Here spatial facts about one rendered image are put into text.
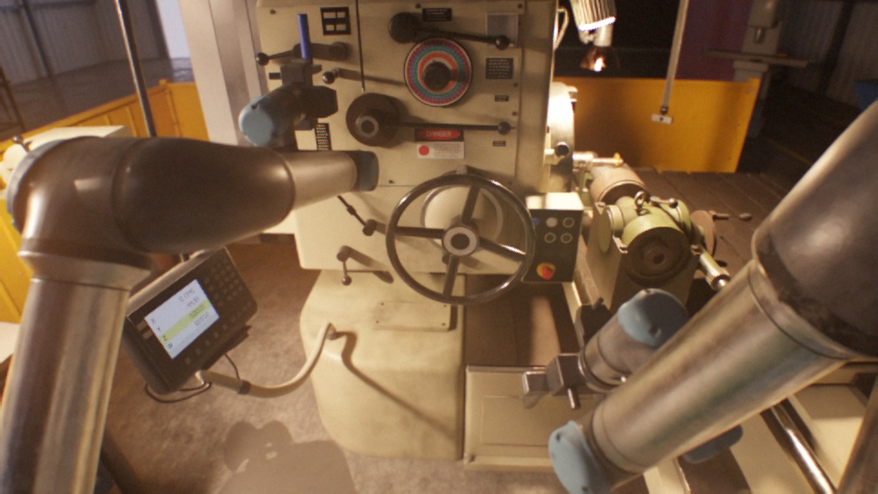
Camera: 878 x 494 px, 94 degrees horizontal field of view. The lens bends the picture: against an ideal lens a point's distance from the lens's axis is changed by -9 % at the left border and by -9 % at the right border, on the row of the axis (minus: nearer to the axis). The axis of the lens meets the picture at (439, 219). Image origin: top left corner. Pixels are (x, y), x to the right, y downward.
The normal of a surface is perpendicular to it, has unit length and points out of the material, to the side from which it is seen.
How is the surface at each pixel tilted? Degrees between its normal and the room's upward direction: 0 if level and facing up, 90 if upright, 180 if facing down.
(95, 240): 63
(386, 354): 0
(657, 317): 25
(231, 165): 47
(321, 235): 90
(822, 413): 0
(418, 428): 90
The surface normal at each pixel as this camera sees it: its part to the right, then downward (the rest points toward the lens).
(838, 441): -0.02, -0.88
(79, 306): 0.67, -0.14
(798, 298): -0.90, 0.24
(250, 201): 0.84, 0.15
